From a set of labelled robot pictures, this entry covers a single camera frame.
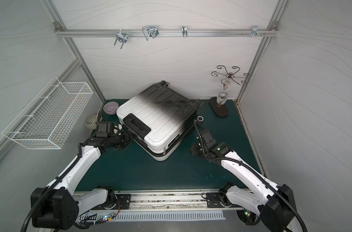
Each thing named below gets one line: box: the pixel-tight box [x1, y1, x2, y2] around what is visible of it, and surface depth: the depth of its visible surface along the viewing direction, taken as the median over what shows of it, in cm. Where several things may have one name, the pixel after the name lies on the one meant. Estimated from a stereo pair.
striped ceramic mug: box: [84, 114, 99, 131], surface depth 103 cm
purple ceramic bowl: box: [102, 101, 119, 116], surface depth 113 cm
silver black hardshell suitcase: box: [116, 80, 204, 161], surface depth 85 cm
